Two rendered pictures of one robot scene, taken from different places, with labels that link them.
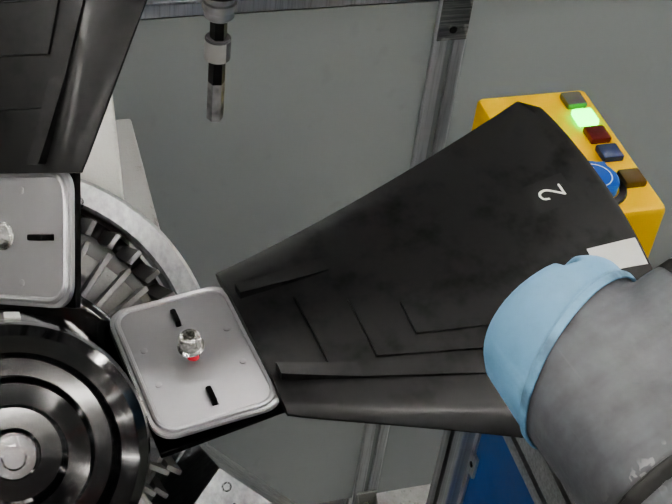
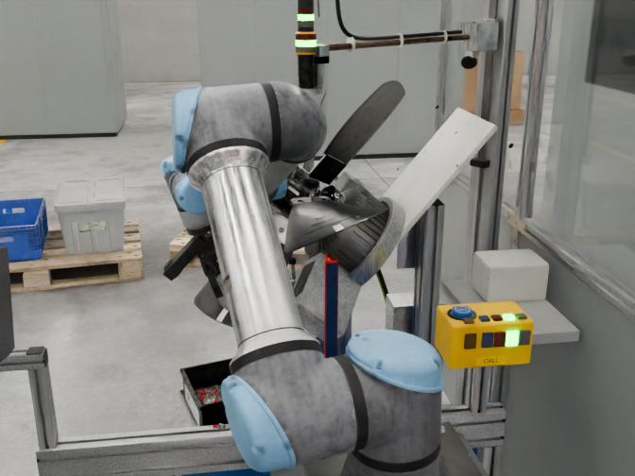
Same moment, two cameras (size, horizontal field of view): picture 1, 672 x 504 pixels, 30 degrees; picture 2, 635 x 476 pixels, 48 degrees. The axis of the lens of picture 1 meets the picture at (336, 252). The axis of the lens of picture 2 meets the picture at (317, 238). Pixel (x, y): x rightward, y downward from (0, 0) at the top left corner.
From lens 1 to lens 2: 165 cm
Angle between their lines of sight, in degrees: 86
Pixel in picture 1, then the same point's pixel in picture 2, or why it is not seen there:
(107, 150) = (412, 217)
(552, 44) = not seen: outside the picture
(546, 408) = not seen: hidden behind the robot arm
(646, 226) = (449, 331)
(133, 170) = (544, 331)
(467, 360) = (305, 216)
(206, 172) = (607, 389)
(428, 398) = (295, 215)
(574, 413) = not seen: hidden behind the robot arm
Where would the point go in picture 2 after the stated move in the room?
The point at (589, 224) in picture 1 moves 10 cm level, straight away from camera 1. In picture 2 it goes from (347, 222) to (395, 229)
